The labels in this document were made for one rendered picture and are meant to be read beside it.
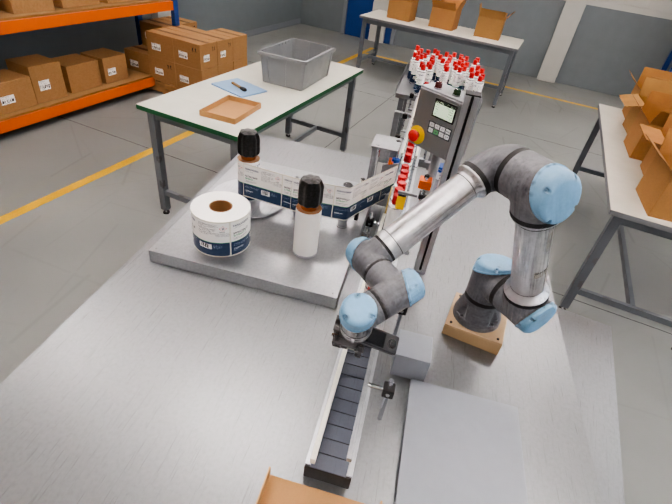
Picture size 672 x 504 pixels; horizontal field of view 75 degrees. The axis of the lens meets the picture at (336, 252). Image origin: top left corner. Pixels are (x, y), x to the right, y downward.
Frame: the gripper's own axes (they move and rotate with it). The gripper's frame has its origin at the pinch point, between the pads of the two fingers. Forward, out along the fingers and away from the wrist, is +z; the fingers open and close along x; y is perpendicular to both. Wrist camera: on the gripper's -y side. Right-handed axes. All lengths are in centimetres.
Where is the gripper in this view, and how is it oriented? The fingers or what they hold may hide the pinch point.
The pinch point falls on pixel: (361, 346)
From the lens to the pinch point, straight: 123.4
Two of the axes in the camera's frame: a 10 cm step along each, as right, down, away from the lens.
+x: -2.6, 8.9, -3.8
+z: 0.1, 4.0, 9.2
